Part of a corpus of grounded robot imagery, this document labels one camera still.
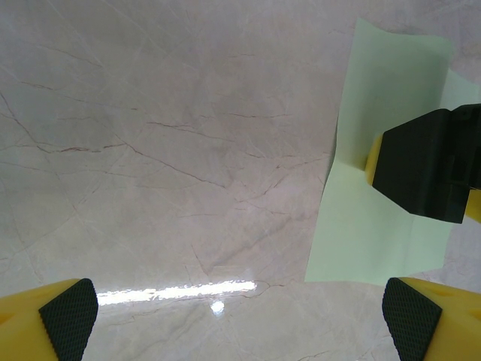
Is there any light green paper sheet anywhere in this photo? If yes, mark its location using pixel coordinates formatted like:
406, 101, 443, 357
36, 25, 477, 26
304, 17, 481, 284

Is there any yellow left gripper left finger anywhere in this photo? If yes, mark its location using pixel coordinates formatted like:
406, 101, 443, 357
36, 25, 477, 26
0, 278, 99, 361

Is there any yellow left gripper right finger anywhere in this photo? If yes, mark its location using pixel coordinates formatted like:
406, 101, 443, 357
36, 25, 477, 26
382, 277, 481, 361

